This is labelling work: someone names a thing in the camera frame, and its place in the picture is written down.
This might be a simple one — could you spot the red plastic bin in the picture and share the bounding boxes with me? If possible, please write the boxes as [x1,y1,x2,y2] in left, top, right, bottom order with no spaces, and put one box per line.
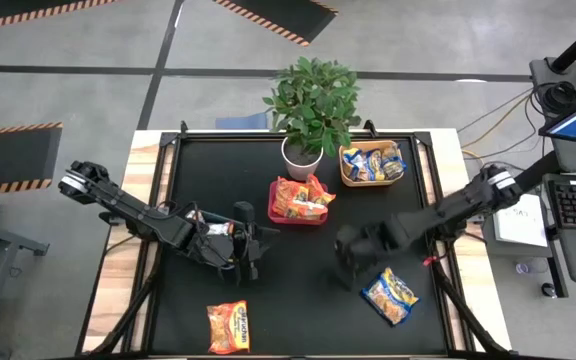
[266,179,330,226]

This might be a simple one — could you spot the yellow plastic bin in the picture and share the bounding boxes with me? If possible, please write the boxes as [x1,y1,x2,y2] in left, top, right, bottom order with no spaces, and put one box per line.
[338,139,408,188]

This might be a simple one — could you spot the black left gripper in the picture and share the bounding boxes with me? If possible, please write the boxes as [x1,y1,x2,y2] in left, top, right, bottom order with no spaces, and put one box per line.
[186,225,282,287]

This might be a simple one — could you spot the clear plastic bottle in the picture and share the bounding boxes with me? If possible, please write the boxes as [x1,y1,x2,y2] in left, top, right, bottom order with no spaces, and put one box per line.
[514,256,549,277]

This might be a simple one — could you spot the green leafy artificial plant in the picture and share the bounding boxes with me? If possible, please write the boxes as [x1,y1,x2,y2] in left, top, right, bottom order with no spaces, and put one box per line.
[261,55,363,158]

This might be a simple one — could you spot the black hazard-striped floor mat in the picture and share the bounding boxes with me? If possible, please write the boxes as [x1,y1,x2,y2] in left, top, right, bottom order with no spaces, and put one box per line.
[0,121,64,196]
[211,0,340,48]
[0,0,122,33]

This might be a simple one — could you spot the blue-grey plastic bin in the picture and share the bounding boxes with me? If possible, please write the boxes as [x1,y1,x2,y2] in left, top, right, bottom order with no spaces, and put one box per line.
[182,208,242,239]

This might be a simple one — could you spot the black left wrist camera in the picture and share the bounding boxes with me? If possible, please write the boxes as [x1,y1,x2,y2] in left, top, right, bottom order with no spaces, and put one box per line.
[232,200,257,227]

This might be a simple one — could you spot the yellow floor cable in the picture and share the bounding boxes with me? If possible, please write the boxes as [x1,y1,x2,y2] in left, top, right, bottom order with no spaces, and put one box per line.
[460,93,537,184]

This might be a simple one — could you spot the white note board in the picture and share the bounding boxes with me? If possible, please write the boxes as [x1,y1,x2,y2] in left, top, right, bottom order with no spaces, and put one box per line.
[492,196,550,249]

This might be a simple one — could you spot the black table mat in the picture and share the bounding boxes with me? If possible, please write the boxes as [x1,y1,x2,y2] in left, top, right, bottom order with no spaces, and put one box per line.
[148,137,449,356]

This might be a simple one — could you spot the white plant pot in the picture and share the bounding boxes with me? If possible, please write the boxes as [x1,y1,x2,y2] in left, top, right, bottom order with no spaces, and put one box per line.
[280,135,325,182]

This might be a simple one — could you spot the grey stand base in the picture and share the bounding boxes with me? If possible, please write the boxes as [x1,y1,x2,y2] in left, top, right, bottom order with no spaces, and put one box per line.
[528,56,576,120]

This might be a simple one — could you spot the blue Maruchan ramen pack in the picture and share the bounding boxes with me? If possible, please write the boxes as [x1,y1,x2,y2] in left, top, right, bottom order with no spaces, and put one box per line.
[360,149,385,182]
[381,143,408,180]
[360,266,420,326]
[341,146,367,181]

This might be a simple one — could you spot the blue chair seat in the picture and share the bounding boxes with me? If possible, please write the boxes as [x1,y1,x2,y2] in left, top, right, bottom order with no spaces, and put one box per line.
[214,111,270,132]

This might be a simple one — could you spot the coiled black cable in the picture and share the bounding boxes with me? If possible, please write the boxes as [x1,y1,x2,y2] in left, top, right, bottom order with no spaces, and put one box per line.
[539,79,576,115]

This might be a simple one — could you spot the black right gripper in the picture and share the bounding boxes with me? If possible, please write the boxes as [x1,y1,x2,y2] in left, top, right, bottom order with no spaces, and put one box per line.
[334,219,405,293]

